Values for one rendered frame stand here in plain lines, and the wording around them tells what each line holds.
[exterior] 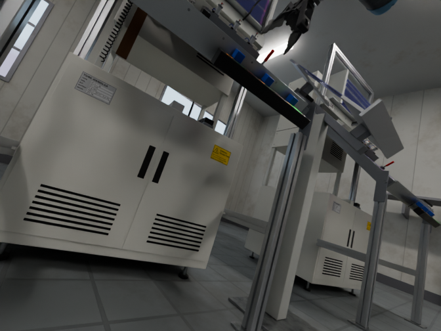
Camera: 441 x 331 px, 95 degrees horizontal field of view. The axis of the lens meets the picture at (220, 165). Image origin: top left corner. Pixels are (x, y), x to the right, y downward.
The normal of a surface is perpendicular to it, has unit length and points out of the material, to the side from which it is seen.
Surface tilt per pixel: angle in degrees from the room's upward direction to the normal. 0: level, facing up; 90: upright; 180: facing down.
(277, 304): 90
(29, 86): 90
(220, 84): 90
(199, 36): 133
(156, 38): 90
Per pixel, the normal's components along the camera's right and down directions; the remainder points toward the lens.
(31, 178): 0.52, -0.01
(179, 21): 0.17, 0.63
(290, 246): -0.72, -0.36
